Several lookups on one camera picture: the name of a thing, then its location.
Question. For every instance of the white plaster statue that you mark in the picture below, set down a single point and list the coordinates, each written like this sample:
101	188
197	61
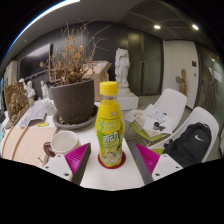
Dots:
122	68

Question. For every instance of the white plastic chair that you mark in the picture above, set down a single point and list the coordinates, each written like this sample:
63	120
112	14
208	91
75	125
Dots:
203	115
173	101

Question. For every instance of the flat round red coaster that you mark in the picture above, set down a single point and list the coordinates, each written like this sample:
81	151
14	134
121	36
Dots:
100	161

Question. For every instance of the yellow drink bottle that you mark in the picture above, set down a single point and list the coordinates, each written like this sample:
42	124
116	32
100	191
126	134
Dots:
110	130

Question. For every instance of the long ceiling light strip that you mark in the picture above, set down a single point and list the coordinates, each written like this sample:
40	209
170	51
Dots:
33	20

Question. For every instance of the cardboard box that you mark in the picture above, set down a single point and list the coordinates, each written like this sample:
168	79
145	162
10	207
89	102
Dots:
101	75

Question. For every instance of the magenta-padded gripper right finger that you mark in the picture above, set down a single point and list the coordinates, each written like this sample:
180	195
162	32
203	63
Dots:
150	159

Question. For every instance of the dark grey plant pot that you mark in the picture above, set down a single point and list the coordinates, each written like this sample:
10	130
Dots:
73	101

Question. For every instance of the folded newspaper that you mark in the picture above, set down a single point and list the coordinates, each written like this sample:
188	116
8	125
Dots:
33	115

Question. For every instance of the small yellow flat item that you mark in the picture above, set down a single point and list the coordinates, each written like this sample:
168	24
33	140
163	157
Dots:
43	124

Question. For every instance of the small white cup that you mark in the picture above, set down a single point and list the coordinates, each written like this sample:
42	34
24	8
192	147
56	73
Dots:
50	110

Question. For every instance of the dried brown plant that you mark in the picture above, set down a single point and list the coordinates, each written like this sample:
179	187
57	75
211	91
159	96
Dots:
70	60

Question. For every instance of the wooden figure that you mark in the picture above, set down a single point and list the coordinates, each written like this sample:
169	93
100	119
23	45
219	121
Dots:
181	83

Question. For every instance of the stack of papers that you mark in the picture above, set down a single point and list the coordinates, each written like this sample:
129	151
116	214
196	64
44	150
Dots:
150	116

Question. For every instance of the group of white plaster busts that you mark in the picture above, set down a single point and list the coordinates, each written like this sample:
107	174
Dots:
30	88

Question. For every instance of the round ceiling spotlight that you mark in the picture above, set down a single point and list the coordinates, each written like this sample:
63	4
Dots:
195	27
157	26

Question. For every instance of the dark green double door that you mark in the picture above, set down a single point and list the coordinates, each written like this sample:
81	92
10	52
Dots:
146	63

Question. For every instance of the black backpack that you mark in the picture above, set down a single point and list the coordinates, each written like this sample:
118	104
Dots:
188	145

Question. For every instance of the grey plant saucer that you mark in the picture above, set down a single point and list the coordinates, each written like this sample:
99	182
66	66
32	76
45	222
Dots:
75	126

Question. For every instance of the black key bunch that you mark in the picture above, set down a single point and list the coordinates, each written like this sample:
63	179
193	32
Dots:
159	126

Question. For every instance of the white cabinet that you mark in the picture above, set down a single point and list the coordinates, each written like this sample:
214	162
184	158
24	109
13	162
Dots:
11	71

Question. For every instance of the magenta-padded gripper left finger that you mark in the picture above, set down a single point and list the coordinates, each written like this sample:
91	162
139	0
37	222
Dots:
76	158

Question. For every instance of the black wall screen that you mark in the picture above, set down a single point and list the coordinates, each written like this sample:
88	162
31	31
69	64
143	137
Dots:
33	61

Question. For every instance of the brown carved wooden sculpture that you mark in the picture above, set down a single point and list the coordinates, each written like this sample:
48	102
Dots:
16	103

